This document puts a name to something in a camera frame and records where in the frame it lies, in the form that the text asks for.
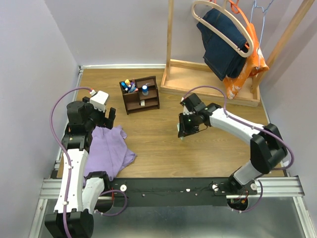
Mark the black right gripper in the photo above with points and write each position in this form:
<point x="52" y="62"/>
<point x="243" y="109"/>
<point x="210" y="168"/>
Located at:
<point x="184" y="130"/>

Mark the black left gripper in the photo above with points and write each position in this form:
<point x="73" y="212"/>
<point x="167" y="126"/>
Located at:
<point x="108" y="122"/>

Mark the green stapler remover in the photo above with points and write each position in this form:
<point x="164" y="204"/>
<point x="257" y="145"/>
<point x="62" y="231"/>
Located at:
<point x="178" y="128"/>

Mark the blue and grey cylinder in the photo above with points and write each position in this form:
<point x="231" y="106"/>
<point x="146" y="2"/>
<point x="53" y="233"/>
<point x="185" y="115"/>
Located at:
<point x="145" y="90"/>

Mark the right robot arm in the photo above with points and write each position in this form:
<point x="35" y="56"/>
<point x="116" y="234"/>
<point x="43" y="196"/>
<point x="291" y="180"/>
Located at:
<point x="266" y="147"/>

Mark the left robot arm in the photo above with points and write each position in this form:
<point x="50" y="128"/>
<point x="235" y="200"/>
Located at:
<point x="72" y="216"/>

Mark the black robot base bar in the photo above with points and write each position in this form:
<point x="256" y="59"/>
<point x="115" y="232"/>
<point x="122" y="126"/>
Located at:
<point x="160" y="192"/>

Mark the purple cloth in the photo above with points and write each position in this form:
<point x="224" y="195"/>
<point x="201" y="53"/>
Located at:
<point x="109" y="152"/>

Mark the dark brown wooden desk organizer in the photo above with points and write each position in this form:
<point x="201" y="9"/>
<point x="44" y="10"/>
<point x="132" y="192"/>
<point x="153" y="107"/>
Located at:
<point x="132" y="101"/>

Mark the wooden clothes rack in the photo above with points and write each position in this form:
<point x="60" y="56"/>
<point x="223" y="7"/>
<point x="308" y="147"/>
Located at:
<point x="180" y="76"/>

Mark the dark blue jeans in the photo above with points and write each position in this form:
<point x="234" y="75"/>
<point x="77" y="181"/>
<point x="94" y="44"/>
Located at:
<point x="219" y="56"/>

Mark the wooden clothes hanger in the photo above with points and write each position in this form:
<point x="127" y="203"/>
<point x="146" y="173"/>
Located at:
<point x="221" y="22"/>

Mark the orange cloth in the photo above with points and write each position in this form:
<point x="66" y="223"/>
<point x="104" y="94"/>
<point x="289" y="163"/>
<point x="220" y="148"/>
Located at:
<point x="255" y="64"/>

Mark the orange plastic hanger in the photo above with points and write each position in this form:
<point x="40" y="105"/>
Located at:
<point x="246" y="31"/>

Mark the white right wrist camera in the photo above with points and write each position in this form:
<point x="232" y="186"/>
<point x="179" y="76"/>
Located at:
<point x="185" y="110"/>

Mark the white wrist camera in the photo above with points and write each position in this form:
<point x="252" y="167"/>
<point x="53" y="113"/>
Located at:
<point x="99" y="100"/>
<point x="185" y="110"/>

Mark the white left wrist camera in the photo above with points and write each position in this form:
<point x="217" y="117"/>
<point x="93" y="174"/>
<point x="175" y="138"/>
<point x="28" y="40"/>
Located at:
<point x="99" y="100"/>

